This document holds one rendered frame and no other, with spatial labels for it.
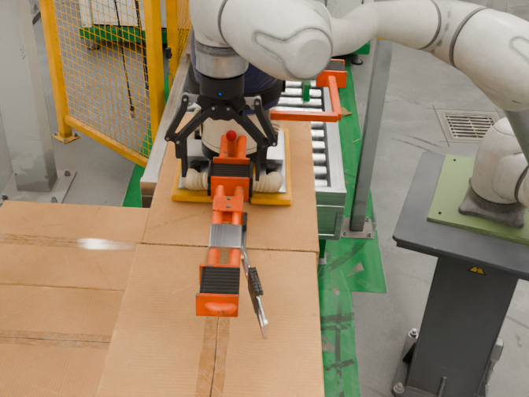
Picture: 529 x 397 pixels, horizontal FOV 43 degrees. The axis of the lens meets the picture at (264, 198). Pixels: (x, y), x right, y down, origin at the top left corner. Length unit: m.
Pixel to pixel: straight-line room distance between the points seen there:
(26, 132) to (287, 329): 2.10
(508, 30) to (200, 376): 0.84
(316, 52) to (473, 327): 1.47
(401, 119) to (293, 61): 3.18
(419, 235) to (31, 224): 1.22
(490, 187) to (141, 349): 1.10
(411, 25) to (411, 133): 2.62
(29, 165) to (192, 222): 1.80
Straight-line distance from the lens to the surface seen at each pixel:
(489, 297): 2.17
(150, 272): 1.46
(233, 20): 0.99
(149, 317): 1.37
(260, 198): 1.62
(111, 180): 3.43
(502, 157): 1.92
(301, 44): 0.92
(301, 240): 1.55
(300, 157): 1.83
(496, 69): 1.34
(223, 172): 1.48
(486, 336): 2.27
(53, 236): 2.24
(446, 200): 2.07
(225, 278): 1.21
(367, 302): 2.79
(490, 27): 1.37
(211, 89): 1.14
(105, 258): 2.13
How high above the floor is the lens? 1.92
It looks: 36 degrees down
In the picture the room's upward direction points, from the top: 3 degrees clockwise
